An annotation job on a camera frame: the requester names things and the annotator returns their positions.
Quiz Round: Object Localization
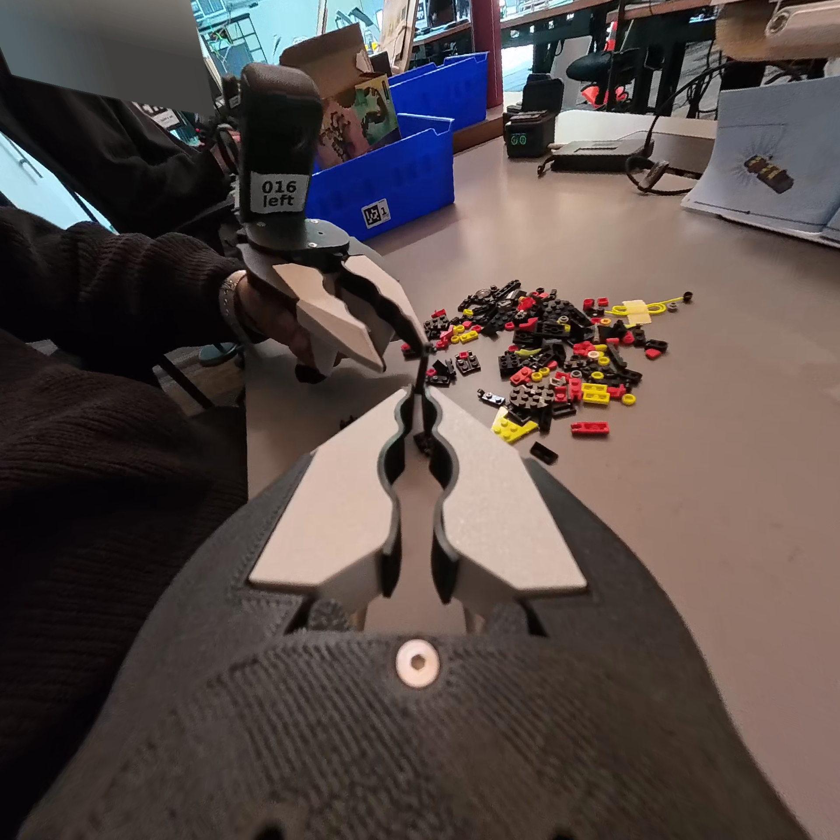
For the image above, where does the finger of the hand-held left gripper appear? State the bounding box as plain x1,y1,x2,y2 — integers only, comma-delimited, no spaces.
338,255,431,355
271,261,389,374

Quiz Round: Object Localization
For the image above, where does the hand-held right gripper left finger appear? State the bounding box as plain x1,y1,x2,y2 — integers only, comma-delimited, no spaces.
248,386,413,614

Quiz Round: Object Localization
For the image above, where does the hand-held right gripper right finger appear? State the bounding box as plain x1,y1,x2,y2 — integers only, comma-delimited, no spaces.
423,387,588,621

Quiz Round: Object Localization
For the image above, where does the pile of lego pieces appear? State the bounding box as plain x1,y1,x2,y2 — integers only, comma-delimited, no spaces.
423,279,669,434

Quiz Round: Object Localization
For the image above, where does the printed cardboard lego box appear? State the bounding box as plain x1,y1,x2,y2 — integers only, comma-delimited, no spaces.
280,23,403,172

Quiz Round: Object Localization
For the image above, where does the yellow wedge lego plate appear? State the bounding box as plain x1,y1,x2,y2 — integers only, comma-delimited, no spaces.
491,407,542,446

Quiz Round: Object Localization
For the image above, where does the person's left hand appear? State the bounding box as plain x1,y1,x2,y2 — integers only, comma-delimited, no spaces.
233,272,342,368

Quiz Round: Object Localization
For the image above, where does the beige wristwatch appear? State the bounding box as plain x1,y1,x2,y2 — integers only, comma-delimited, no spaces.
220,270,250,342

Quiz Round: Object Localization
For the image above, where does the blue plastic bin with tag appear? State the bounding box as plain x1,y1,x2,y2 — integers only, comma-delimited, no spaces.
305,113,455,247

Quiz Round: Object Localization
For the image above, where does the office chair base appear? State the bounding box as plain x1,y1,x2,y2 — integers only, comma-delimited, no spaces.
152,338,249,413

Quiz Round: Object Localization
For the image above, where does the leaning cardboard sheet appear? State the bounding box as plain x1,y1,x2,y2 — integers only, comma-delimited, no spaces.
379,0,421,73

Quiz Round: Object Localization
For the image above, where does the black charger with green lights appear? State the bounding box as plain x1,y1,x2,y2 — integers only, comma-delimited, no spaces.
503,110,560,160

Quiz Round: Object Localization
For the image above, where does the person's black knit sweater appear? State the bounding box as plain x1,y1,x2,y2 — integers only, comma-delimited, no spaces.
0,328,250,840

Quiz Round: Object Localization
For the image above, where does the dark red pole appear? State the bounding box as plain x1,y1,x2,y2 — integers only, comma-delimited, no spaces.
469,0,505,93

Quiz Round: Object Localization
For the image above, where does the black flat device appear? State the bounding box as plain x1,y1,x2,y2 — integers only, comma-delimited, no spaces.
550,140,652,173

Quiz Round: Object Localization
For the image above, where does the black pouch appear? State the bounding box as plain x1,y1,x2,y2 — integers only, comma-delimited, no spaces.
521,73,567,118

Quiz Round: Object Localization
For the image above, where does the black office chair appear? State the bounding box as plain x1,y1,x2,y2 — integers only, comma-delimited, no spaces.
566,49,636,85

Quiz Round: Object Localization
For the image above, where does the silver laptop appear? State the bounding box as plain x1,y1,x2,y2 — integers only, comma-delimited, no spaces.
554,108,719,175

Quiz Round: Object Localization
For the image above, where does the background wooden desk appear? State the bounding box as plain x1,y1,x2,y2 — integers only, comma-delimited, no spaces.
499,0,723,116

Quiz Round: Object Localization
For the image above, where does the light blue instruction booklet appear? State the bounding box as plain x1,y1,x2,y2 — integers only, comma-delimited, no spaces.
681,77,840,249

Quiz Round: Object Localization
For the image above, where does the beige paper holder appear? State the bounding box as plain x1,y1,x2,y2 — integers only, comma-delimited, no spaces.
712,0,840,63

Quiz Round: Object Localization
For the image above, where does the neon yellow string with tape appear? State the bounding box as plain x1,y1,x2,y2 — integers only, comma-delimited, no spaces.
604,289,695,327

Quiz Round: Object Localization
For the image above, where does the black coiled cable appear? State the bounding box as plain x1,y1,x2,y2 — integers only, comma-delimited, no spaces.
537,128,723,196

